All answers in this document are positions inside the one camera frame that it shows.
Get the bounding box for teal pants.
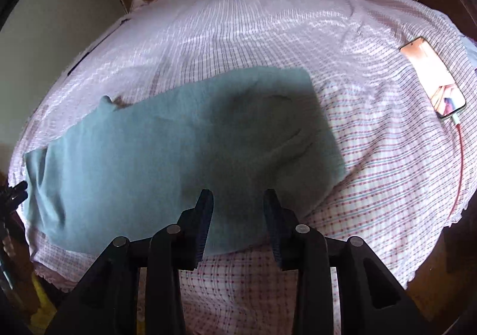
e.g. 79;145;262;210
24;68;345;255

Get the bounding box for pink checkered bed sheet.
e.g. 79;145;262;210
7;0;477;335

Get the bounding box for white smartphone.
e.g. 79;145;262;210
399;37;467;119

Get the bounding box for red charging cable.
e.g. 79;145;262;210
446;115;466;226

